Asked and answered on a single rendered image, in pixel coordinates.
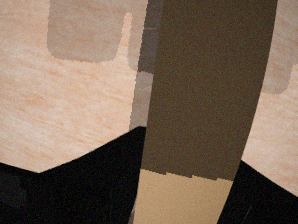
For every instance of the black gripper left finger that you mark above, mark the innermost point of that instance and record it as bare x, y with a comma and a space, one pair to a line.
98, 188

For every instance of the long wooden rail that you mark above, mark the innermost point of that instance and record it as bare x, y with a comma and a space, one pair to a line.
211, 60

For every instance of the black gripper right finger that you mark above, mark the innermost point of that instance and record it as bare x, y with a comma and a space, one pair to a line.
254, 199

